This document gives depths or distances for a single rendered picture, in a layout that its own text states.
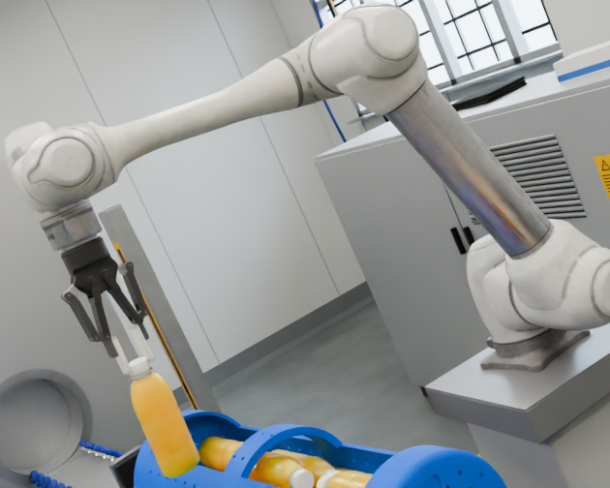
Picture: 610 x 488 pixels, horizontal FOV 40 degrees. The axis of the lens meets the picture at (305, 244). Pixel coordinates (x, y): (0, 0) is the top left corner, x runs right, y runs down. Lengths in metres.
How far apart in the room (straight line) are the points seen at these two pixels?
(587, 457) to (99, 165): 1.13
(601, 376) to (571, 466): 0.19
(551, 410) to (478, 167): 0.49
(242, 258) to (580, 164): 4.13
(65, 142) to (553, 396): 1.01
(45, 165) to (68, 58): 5.25
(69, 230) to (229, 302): 5.22
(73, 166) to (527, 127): 2.04
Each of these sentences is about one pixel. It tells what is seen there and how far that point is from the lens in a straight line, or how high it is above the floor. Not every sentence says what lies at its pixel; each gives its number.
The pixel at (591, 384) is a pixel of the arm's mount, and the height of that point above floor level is 1.04.
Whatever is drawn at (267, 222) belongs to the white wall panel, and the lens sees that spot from 6.73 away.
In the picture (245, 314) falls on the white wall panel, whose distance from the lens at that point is 6.67.
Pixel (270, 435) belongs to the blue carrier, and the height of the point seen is 1.23.
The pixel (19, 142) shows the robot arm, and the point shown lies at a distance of 1.45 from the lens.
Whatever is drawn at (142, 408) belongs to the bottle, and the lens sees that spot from 1.50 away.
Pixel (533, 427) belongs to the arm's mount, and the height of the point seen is 1.03.
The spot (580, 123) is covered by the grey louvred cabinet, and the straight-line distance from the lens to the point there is 2.84.
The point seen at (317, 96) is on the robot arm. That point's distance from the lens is 1.60.
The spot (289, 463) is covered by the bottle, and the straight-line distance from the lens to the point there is 1.56.
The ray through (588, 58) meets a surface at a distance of 2.96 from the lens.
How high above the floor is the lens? 1.78
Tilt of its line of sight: 9 degrees down
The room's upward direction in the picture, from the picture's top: 24 degrees counter-clockwise
